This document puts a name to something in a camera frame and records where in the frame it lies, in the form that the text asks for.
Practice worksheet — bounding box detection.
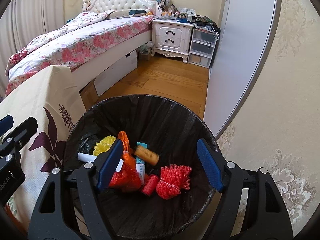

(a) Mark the yellow mesh ball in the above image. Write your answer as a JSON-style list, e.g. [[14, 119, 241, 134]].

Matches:
[[93, 135, 116, 156]]

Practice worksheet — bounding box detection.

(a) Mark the red plastic bag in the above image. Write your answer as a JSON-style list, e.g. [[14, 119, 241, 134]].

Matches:
[[108, 163, 142, 192]]

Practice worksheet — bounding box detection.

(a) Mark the white blue toothpaste tube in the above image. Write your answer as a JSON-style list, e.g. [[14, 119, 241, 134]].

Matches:
[[136, 157, 145, 185]]

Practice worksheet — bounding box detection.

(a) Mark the red bottle black cap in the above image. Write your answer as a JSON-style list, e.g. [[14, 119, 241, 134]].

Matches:
[[142, 174, 159, 196]]

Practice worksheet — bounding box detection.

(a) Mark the yellow can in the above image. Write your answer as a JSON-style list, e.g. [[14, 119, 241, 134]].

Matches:
[[135, 145, 159, 166]]

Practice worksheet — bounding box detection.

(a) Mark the black lined trash bin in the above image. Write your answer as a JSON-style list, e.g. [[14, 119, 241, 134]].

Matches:
[[63, 95, 218, 239]]

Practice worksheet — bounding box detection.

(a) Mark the orange plastic bag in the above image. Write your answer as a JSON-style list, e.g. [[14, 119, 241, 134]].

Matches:
[[118, 131, 136, 170]]

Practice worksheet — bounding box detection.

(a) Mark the floral beige bed cover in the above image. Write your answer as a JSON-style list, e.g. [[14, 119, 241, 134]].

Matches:
[[1, 66, 86, 230]]

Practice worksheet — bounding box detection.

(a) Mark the red mesh ball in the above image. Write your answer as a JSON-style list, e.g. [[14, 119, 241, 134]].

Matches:
[[156, 164, 192, 200]]

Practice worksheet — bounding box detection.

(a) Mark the floral duvet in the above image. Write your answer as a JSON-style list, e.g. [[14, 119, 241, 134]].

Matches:
[[4, 9, 115, 77]]

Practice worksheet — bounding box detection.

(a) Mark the white storage box under bed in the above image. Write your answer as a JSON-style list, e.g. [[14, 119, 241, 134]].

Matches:
[[94, 50, 137, 96]]

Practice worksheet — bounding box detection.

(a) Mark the beige curtain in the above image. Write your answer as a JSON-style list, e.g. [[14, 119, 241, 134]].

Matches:
[[1, 0, 64, 96]]

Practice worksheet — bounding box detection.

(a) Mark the white nightstand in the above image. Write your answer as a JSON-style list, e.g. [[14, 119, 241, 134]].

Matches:
[[151, 19, 194, 63]]

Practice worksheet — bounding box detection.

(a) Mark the white tufted bed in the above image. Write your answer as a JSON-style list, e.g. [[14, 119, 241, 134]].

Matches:
[[6, 0, 167, 91]]

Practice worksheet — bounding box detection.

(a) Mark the plastic drawer unit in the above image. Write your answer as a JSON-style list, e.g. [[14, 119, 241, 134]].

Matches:
[[188, 27, 219, 68]]

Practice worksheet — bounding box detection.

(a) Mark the white sliding wardrobe door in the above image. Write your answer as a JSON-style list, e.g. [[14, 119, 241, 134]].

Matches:
[[204, 0, 281, 138]]

